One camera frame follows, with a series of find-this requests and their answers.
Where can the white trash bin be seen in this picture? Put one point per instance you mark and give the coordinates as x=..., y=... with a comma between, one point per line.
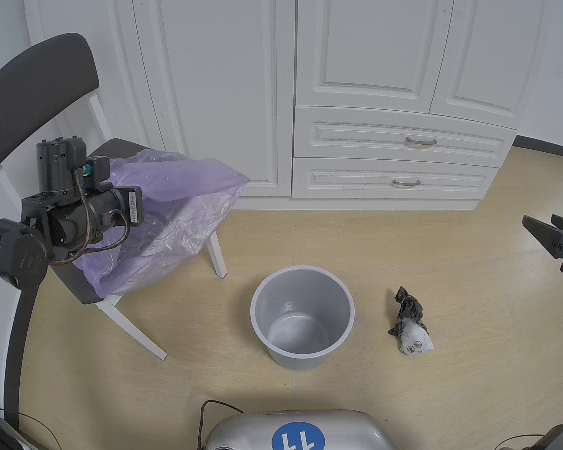
x=305, y=354

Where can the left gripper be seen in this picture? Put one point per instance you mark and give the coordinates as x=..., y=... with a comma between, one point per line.
x=110, y=209

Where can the white wardrobe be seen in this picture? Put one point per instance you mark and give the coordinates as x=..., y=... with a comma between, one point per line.
x=366, y=40

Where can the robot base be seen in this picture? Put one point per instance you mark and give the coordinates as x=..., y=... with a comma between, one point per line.
x=347, y=431

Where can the purple plastic bag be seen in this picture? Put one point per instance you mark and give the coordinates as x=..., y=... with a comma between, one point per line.
x=187, y=204

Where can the black and white wrapper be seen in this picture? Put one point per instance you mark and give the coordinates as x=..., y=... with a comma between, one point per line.
x=415, y=340

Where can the white chair dark grey pads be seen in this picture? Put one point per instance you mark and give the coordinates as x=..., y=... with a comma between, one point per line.
x=37, y=82

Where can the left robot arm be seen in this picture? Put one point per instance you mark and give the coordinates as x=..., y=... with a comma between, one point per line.
x=18, y=251

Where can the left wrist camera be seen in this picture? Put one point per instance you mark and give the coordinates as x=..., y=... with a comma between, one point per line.
x=97, y=169

